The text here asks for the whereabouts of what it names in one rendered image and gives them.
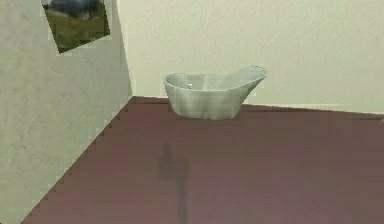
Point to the white bathtub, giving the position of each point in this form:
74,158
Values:
206,101

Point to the framed landscape picture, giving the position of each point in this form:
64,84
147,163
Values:
77,25

